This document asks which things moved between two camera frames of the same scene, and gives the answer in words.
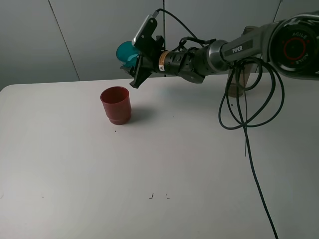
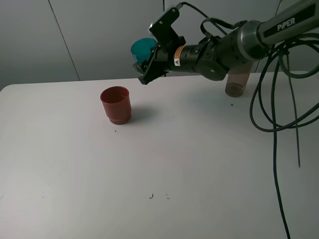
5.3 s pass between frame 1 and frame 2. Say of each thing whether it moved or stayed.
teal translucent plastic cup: moved
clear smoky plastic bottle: stayed
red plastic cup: stayed
